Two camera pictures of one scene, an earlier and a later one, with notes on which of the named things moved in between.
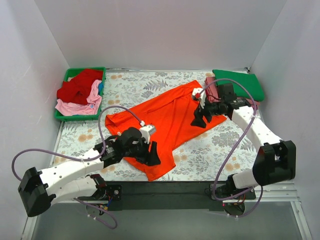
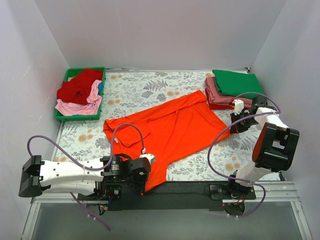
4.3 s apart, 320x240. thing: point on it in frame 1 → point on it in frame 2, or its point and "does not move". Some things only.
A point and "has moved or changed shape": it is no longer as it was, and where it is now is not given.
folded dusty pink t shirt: x=211 y=93 does not move
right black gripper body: x=204 y=113 → x=240 y=122
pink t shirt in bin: x=68 y=108 does not move
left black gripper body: x=145 y=153 → x=139 y=178
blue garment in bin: x=100 y=86 does not move
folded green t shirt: x=249 y=80 does not move
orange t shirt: x=171 y=114 has moved or changed shape
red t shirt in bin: x=75 y=90 does not move
